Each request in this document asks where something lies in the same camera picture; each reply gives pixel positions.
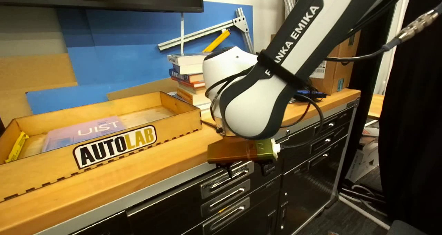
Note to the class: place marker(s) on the tall black drawer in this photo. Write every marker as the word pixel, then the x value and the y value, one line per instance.
pixel 304 193

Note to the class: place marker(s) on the yellow packet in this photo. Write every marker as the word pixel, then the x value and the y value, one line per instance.
pixel 16 147

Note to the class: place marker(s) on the yellow pencil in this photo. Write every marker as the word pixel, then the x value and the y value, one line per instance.
pixel 216 40

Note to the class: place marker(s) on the stack of white boxes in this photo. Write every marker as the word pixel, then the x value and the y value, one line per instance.
pixel 362 159

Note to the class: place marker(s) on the blue board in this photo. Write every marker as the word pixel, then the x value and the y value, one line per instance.
pixel 131 45

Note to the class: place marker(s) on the bundle of metal rails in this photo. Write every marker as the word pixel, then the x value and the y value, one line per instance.
pixel 288 0

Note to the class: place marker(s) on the stack of books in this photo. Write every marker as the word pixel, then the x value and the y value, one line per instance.
pixel 188 78

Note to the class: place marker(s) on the brown cardboard sheet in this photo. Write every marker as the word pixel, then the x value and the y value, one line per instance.
pixel 34 76

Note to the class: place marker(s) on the wooden tray with label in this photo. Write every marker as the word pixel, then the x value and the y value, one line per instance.
pixel 51 166

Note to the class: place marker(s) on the cardboard box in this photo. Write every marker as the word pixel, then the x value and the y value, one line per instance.
pixel 336 72

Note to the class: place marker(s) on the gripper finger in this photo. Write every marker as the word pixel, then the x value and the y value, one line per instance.
pixel 228 169
pixel 268 167

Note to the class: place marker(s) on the blue object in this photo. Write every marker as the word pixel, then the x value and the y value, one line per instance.
pixel 310 94

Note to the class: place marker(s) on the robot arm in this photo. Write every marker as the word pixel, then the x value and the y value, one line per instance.
pixel 310 31

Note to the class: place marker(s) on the aluminium rail frame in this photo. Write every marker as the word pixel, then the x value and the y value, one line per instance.
pixel 207 30

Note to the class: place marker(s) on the purple booklet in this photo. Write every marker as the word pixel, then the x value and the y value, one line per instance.
pixel 83 133

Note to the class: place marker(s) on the wooden table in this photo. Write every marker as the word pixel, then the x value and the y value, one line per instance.
pixel 376 105

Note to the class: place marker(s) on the black curtain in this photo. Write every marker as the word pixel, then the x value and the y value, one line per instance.
pixel 414 124

